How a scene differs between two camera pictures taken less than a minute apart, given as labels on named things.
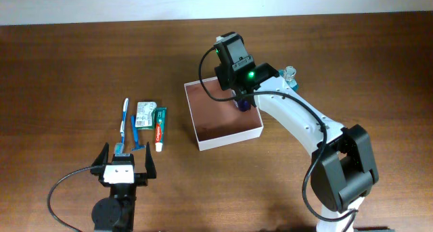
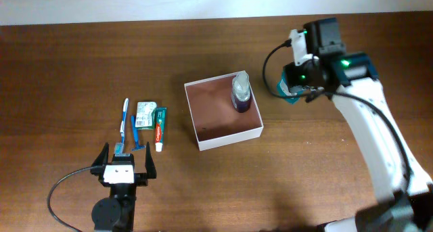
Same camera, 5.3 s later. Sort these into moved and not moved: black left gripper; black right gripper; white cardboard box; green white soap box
Moved: black right gripper
Not moved: green white soap box; black left gripper; white cardboard box
